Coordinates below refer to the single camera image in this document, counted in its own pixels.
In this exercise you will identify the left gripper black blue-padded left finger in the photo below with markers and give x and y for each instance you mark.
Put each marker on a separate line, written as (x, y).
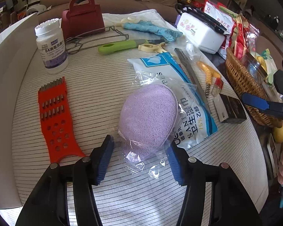
(47, 203)

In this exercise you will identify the striped white tablecloth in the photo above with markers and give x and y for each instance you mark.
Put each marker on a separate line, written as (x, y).
(97, 86)

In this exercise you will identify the white cardboard box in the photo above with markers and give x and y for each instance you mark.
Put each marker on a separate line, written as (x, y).
(17, 47)

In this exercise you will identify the white box with black handle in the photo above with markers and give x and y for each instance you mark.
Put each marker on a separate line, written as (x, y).
(203, 31)

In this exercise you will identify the sanitary wipes packet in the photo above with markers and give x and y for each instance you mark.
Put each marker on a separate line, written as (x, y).
(196, 123)

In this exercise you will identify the white pill bottle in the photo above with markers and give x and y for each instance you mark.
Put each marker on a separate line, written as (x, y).
(51, 45)

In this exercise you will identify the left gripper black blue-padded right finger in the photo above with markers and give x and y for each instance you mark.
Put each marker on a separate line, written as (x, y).
(230, 202)

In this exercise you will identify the small black box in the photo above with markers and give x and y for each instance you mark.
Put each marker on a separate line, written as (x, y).
(229, 110)

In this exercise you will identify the grey metal file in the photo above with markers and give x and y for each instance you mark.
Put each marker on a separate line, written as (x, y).
(186, 62)

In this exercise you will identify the green handled knife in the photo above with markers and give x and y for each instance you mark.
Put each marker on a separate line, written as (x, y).
(125, 45)

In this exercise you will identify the purple sponge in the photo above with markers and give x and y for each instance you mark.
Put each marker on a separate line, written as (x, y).
(147, 125)

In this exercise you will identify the red snack packets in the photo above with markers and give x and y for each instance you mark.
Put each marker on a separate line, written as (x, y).
(239, 31)

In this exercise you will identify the blue rubber glove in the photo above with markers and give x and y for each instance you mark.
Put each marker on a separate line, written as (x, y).
(147, 26)

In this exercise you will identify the red plastic grater peeler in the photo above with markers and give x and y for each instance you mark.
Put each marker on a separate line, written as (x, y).
(56, 121)

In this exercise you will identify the cream scissors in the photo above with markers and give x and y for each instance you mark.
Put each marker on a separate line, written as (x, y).
(152, 48)

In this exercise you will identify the maroon small handbag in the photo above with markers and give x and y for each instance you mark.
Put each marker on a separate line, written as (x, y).
(82, 17)

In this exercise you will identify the wicker basket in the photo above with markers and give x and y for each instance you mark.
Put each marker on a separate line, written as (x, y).
(242, 82)

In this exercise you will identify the bananas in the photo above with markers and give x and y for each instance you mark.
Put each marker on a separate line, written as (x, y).
(261, 61)

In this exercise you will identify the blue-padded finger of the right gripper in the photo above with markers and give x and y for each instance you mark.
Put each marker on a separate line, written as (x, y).
(255, 101)

